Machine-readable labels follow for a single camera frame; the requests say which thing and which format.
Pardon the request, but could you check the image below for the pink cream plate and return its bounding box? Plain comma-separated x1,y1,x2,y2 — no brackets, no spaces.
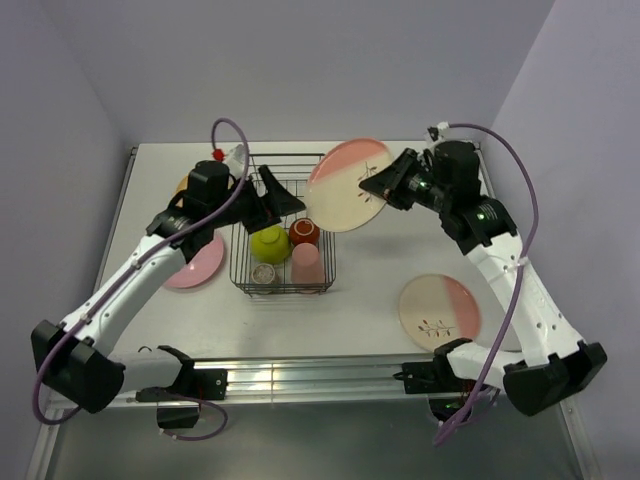
397,274,481,352
303,138,393,233

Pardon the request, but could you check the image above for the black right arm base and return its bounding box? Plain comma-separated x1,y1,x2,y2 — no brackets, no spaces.
393,358,476,395

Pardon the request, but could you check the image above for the black wire dish rack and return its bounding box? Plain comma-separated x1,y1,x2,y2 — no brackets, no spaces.
229,153,337,297

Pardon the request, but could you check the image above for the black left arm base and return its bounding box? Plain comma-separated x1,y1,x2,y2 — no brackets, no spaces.
135,368,228,438

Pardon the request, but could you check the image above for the orange plastic plate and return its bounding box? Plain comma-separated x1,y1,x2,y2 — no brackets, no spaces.
174,175,189,195

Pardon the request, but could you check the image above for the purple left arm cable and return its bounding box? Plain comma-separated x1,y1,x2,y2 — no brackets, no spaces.
32,117,251,426

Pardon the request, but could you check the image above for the pink plastic plate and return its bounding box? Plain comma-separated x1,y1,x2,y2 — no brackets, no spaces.
164,233,226,290

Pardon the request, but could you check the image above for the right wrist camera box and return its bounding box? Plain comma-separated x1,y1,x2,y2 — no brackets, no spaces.
424,122,450,148

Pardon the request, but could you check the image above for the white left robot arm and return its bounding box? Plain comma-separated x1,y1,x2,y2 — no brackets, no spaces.
31,161,305,413

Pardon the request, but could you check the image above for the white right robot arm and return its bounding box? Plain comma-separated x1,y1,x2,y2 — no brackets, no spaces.
359,140,607,416

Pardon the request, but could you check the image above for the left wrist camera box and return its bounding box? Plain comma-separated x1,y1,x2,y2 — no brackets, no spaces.
224,144,247,178

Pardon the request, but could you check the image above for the salmon pink cup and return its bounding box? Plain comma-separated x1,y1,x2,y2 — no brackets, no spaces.
291,243,325,294

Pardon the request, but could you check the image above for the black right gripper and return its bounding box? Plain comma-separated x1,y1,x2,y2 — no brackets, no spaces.
358,147,451,214

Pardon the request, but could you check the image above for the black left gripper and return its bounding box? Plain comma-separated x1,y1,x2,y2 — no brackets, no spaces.
209,166,304,235

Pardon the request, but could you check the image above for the aluminium frame rail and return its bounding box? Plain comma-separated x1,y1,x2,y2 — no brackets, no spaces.
107,352,574,406

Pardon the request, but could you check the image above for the orange black mug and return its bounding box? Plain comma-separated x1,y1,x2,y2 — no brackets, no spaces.
288,217,320,246

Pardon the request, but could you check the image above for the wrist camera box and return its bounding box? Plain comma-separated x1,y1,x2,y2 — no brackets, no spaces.
224,144,247,178
424,122,450,148

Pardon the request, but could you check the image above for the speckled ceramic small cup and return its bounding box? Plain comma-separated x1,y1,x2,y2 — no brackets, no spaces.
250,263,279,294

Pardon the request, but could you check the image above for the lime green bowl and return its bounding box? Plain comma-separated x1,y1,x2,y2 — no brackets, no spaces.
250,225,291,264

